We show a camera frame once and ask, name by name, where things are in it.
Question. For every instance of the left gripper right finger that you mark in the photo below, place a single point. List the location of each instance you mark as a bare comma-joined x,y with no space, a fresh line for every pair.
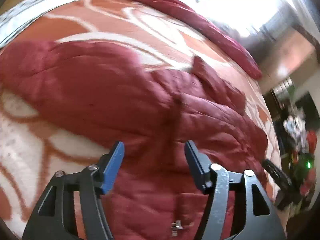
237,206

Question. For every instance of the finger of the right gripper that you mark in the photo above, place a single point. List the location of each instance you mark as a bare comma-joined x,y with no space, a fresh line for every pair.
273,171

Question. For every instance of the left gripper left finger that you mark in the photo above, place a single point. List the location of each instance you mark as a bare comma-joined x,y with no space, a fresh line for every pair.
54,217

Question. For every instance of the dark red quilted down coat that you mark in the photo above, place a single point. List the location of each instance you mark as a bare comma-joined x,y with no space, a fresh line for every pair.
101,91

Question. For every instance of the dark side table with clutter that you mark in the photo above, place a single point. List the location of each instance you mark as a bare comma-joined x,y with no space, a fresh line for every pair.
296,122

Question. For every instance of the wooden wardrobe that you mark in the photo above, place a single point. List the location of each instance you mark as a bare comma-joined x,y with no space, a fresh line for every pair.
295,55

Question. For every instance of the white patterned bed sheet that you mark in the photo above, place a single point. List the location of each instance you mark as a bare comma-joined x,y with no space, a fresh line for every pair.
15,20

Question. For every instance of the magenta floral rolled quilt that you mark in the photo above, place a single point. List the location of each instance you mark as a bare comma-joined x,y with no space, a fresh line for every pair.
229,46

